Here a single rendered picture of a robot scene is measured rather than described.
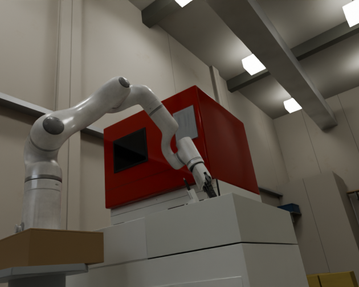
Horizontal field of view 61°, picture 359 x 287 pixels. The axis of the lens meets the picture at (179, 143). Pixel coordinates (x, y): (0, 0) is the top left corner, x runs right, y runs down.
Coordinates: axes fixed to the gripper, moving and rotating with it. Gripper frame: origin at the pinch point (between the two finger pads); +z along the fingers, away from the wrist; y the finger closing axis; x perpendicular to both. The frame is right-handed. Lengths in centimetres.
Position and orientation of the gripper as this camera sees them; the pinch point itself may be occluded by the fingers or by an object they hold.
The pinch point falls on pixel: (212, 194)
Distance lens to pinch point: 143.7
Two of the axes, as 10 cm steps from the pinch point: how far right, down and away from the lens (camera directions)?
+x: 9.0, -2.8, 3.4
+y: 1.3, -5.6, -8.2
